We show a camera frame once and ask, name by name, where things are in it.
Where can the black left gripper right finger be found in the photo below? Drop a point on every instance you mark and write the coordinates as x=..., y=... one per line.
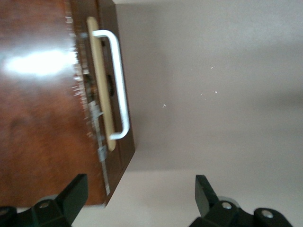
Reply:
x=203, y=196

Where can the dark red-brown wooden cabinet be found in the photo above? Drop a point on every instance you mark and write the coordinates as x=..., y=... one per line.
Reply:
x=35, y=118

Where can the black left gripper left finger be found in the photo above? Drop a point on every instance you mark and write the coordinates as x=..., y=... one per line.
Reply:
x=68, y=196

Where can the light wood drawer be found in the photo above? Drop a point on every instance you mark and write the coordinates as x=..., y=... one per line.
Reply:
x=94, y=9

